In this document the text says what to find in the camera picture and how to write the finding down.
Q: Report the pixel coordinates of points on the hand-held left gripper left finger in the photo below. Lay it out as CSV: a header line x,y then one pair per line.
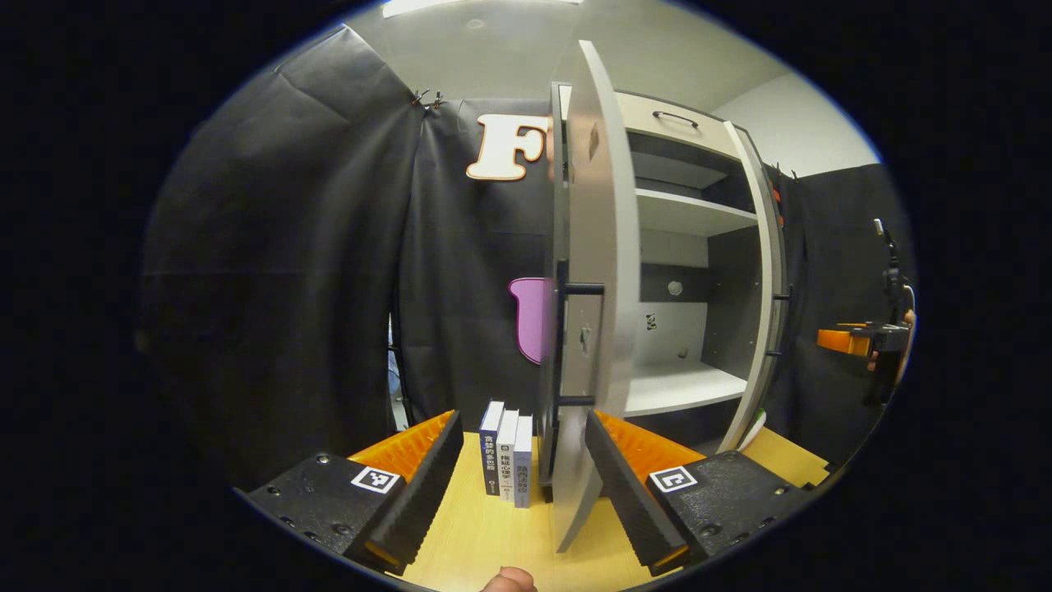
x,y
419,501

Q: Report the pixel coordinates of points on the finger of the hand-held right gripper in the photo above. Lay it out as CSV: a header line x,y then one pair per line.
x,y
842,339

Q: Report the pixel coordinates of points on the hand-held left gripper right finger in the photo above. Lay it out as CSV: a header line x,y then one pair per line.
x,y
633,501

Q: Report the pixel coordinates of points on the white cabinet door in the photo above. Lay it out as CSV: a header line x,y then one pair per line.
x,y
760,288
612,230

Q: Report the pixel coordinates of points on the white cabinet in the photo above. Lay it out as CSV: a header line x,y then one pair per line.
x,y
682,214

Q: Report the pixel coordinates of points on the white cabinet drawer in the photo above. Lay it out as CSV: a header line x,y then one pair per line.
x,y
682,123

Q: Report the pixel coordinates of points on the white book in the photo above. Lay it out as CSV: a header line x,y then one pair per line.
x,y
507,460

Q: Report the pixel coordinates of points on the light blue book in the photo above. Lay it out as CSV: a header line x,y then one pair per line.
x,y
523,469

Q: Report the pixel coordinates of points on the green and white toy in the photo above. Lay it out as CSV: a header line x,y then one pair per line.
x,y
751,427

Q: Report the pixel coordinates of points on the black backdrop cloth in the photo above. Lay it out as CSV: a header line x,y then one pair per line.
x,y
279,271

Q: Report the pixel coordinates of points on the ceiling light panel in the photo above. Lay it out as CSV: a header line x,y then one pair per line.
x,y
460,6

